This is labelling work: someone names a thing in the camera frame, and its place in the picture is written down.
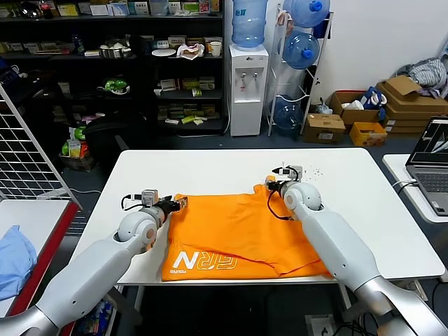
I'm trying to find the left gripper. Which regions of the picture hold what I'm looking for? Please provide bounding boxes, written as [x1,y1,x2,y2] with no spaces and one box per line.
[157,196,190,215]

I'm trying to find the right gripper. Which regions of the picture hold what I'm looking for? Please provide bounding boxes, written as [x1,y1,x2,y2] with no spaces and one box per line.
[265,174,288,193]

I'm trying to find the orange t-shirt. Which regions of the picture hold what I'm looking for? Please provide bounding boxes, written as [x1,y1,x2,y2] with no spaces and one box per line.
[160,183,333,282]

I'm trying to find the pile of grey clothes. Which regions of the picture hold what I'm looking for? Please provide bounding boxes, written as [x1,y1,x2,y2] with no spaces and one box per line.
[393,57,448,100]

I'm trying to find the blue water bottle lying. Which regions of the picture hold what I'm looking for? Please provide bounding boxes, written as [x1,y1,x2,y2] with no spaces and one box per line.
[282,0,331,29]
[272,94,305,132]
[281,30,321,70]

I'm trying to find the closed brown cardboard box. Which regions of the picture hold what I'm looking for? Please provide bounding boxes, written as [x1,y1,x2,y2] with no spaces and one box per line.
[302,113,347,145]

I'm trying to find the white water dispenser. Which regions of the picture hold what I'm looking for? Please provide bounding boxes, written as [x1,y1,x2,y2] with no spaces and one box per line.
[228,44,270,138]

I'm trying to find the black office chair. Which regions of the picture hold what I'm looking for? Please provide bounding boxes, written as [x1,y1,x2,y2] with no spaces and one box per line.
[83,113,148,165]

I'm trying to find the white bottle rack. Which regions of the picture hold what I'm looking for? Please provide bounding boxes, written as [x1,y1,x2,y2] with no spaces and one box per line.
[267,3,334,137]

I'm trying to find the yellow cardboard box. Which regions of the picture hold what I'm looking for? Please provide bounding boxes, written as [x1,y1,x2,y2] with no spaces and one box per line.
[349,121,389,147]

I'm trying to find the open brown cardboard box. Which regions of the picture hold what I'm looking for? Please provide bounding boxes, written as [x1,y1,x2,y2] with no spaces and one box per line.
[329,90,381,126]

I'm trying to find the basket of snack packs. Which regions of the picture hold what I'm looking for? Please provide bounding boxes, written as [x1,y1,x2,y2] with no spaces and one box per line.
[59,127,95,172]

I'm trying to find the white side table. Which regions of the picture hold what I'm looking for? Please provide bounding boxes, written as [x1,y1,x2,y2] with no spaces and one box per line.
[381,153,448,225]

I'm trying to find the blue white bag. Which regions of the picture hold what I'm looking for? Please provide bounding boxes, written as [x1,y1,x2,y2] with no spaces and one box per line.
[360,85,389,111]

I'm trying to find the green packaged goods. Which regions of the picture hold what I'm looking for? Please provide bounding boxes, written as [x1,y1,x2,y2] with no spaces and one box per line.
[97,78,130,95]

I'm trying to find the black storage shelf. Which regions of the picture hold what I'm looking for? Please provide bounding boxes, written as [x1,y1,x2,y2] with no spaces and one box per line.
[0,0,225,137]

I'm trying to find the red-edged white table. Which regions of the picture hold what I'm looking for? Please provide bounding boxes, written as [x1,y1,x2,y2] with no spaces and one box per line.
[0,199,81,318]

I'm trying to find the white floor power strip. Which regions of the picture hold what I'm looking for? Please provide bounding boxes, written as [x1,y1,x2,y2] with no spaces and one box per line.
[304,314,339,336]

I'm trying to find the white pink plastic bag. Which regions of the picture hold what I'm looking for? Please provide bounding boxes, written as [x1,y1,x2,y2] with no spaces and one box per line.
[176,43,205,62]

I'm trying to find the grey laptop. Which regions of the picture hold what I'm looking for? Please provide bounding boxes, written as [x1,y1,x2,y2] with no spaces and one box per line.
[405,116,448,217]

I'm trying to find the stack of flat cardboard boxes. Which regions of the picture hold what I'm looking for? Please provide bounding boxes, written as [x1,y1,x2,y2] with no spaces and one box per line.
[376,75,448,135]

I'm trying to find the blue water bottle upright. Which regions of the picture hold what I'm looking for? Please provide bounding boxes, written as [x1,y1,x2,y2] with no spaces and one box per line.
[232,0,270,53]

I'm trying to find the metal bowl with buns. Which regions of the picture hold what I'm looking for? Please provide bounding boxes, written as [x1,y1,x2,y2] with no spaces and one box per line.
[99,39,133,59]

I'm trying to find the light blue cloth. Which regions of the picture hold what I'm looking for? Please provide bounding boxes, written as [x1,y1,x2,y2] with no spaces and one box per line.
[0,225,39,302]

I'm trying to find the cola bottle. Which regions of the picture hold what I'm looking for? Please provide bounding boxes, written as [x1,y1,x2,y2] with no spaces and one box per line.
[38,0,54,19]

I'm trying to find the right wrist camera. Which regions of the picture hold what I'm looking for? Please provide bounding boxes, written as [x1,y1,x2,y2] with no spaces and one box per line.
[272,164,302,183]

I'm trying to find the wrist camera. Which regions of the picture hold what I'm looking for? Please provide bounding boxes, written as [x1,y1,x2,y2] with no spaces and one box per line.
[141,189,159,206]
[272,164,302,183]

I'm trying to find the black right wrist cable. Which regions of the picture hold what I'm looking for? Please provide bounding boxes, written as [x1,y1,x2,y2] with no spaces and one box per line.
[267,190,297,221]

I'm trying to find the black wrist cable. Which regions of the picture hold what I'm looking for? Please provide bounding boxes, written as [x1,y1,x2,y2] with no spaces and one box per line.
[267,190,297,221]
[121,194,144,212]

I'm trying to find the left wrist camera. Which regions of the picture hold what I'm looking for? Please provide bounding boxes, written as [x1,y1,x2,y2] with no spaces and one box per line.
[141,189,159,206]

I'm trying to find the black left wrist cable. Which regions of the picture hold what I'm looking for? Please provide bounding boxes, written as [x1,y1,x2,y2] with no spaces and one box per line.
[121,194,144,212]

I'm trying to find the white laptop cable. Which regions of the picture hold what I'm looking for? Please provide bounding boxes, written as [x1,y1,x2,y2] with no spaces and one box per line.
[391,178,418,190]

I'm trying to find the white wire grid panel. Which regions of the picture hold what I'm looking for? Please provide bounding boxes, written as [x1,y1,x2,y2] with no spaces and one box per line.
[0,83,85,211]

